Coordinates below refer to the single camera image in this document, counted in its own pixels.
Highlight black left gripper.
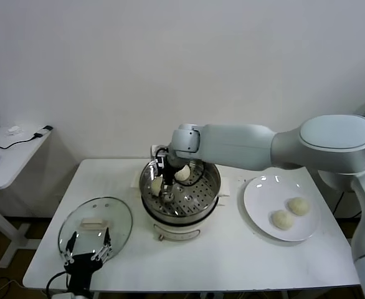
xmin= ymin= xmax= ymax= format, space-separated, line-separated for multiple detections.
xmin=62 ymin=227 xmax=113 ymax=295

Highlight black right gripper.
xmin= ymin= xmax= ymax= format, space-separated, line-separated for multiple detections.
xmin=157 ymin=154 xmax=176 ymax=205

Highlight white steamed baozi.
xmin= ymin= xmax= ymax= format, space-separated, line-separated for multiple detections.
xmin=270 ymin=209 xmax=295 ymax=232
xmin=150 ymin=177 xmax=164 ymax=197
xmin=287 ymin=197 xmax=311 ymax=216
xmin=174 ymin=164 xmax=191 ymax=182

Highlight glass lid with cream handle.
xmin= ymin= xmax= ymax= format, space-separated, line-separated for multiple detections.
xmin=58 ymin=196 xmax=134 ymax=261

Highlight cream electric cooker base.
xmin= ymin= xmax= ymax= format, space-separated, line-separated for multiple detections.
xmin=140 ymin=192 xmax=227 ymax=243

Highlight white ceramic plate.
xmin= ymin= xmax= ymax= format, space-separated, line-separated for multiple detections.
xmin=243 ymin=175 xmax=321 ymax=242

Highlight white side desk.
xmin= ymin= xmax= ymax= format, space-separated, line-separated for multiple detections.
xmin=0 ymin=126 xmax=54 ymax=269

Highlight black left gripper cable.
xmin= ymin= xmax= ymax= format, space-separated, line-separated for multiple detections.
xmin=45 ymin=270 xmax=72 ymax=297

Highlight black cable with adapter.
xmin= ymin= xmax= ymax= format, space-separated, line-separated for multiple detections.
xmin=0 ymin=125 xmax=54 ymax=151

